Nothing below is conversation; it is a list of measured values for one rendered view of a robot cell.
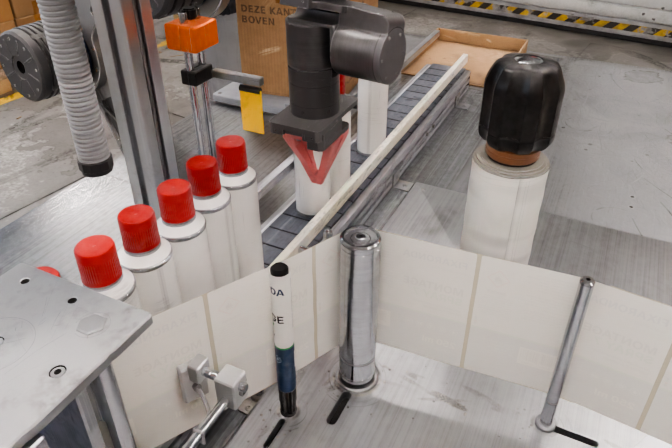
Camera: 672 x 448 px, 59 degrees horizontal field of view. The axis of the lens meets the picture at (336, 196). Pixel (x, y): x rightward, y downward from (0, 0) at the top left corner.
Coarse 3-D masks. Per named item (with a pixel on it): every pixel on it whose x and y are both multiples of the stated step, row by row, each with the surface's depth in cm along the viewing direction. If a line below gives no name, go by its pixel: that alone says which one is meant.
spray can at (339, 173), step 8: (344, 80) 84; (344, 88) 85; (344, 120) 86; (344, 144) 88; (344, 152) 89; (336, 160) 89; (344, 160) 90; (336, 168) 90; (344, 168) 91; (336, 176) 91; (344, 176) 91; (336, 184) 91
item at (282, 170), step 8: (432, 32) 139; (424, 40) 134; (432, 40) 137; (416, 48) 130; (424, 48) 133; (408, 56) 125; (416, 56) 129; (352, 112) 103; (288, 160) 87; (280, 168) 85; (288, 168) 86; (272, 176) 83; (280, 176) 85; (264, 184) 82; (272, 184) 83; (264, 192) 82
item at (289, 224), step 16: (432, 64) 145; (416, 80) 136; (432, 80) 136; (400, 96) 128; (416, 96) 128; (400, 112) 121; (352, 144) 109; (400, 144) 109; (352, 160) 104; (384, 160) 104; (368, 176) 99; (288, 208) 91; (272, 224) 88; (288, 224) 88; (304, 224) 88; (272, 240) 84; (288, 240) 84; (320, 240) 85; (272, 256) 81
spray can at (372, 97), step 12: (360, 84) 99; (372, 84) 98; (384, 84) 98; (360, 96) 100; (372, 96) 99; (384, 96) 100; (360, 108) 101; (372, 108) 100; (384, 108) 101; (360, 120) 102; (372, 120) 101; (384, 120) 102; (360, 132) 104; (372, 132) 103; (384, 132) 104; (360, 144) 105; (372, 144) 104
